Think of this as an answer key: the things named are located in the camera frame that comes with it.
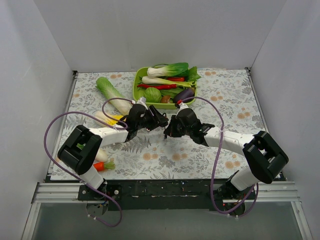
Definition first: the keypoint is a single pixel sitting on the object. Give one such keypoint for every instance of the purple eggplant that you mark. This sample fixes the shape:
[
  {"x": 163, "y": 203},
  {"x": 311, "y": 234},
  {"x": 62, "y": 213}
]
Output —
[{"x": 186, "y": 93}]

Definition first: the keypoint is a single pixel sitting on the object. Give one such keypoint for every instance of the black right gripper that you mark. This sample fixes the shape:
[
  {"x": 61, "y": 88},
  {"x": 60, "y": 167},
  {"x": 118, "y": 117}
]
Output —
[{"x": 172, "y": 128}]

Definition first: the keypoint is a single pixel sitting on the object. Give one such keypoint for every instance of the bok choy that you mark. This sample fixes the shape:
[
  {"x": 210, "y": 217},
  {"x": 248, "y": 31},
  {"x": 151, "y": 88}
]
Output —
[{"x": 167, "y": 70}]

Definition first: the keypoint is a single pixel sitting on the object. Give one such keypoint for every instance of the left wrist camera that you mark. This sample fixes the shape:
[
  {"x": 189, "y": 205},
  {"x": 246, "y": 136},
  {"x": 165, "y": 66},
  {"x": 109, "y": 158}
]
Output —
[{"x": 142, "y": 101}]

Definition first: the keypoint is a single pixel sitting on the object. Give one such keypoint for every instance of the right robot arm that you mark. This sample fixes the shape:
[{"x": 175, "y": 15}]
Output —
[{"x": 265, "y": 158}]

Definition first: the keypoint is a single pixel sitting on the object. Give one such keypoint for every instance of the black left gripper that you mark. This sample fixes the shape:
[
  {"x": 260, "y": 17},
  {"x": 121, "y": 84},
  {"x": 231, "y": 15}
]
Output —
[{"x": 155, "y": 117}]

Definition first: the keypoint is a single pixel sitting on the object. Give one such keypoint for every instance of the green leafy lettuce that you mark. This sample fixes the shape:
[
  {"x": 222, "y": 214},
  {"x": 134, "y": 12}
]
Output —
[{"x": 192, "y": 75}]

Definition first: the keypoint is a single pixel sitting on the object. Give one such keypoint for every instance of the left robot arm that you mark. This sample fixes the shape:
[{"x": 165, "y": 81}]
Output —
[{"x": 79, "y": 151}]

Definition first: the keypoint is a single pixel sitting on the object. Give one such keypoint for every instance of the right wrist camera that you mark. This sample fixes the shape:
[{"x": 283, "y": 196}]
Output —
[{"x": 180, "y": 105}]

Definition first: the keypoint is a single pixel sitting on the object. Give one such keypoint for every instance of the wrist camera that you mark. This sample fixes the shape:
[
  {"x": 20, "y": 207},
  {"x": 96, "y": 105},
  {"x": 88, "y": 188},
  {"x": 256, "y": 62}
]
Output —
[
  {"x": 180, "y": 105},
  {"x": 142, "y": 101}
]

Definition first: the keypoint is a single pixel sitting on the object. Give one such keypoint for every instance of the round green cabbage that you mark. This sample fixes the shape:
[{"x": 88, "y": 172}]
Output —
[{"x": 152, "y": 95}]

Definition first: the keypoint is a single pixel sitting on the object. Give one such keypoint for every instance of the red chili pepper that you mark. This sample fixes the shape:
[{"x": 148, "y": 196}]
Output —
[{"x": 159, "y": 87}]

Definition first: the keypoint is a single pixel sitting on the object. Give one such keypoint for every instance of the yellow white baby cabbage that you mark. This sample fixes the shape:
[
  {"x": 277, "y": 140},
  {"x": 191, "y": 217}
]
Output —
[{"x": 110, "y": 121}]

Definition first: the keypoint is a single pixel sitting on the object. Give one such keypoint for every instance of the long green napa cabbage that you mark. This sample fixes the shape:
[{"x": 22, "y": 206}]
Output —
[{"x": 113, "y": 95}]

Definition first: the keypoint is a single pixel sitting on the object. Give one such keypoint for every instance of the orange carrot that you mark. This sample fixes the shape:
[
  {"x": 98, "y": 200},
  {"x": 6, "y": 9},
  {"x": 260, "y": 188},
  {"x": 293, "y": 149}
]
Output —
[{"x": 102, "y": 166}]

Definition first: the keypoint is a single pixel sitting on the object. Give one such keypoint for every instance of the white radish with leaves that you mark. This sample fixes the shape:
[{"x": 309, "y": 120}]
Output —
[{"x": 101, "y": 156}]

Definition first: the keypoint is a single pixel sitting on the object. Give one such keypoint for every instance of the white celery stalk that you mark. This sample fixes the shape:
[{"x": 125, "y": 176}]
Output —
[{"x": 161, "y": 81}]

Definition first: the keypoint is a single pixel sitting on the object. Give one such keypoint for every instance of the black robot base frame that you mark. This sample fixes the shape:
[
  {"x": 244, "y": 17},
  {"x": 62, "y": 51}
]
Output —
[{"x": 161, "y": 194}]

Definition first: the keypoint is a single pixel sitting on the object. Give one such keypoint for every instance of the green plastic basket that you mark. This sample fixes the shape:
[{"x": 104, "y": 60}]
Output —
[{"x": 138, "y": 92}]

